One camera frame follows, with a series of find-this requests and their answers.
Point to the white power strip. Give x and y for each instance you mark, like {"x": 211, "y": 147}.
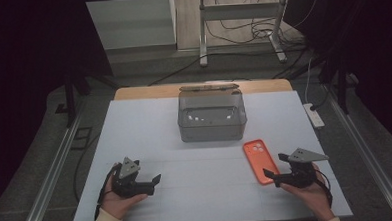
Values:
{"x": 314, "y": 117}

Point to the black tripod stand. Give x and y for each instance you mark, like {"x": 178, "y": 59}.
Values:
{"x": 70, "y": 99}
{"x": 342, "y": 90}

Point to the grey metal stand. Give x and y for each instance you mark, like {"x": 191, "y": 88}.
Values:
{"x": 238, "y": 12}

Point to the white board mat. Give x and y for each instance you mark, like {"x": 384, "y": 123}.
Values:
{"x": 204, "y": 200}

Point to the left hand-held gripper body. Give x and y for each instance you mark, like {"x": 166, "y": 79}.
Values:
{"x": 129, "y": 186}

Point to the grey box lid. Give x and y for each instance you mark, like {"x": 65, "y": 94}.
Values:
{"x": 209, "y": 87}

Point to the transparent grey storage box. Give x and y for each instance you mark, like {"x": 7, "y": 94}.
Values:
{"x": 211, "y": 131}

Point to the orange phone case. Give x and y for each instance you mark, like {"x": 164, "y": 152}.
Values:
{"x": 258, "y": 164}

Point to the aluminium floor rail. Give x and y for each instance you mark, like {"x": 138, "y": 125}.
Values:
{"x": 369, "y": 163}
{"x": 50, "y": 187}

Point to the black curtain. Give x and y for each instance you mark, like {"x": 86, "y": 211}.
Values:
{"x": 32, "y": 64}
{"x": 375, "y": 49}

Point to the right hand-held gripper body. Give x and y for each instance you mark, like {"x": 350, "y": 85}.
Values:
{"x": 302, "y": 176}

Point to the white cabinet panel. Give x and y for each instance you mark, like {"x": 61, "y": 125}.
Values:
{"x": 133, "y": 23}

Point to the person's left hand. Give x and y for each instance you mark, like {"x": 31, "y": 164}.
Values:
{"x": 118, "y": 205}

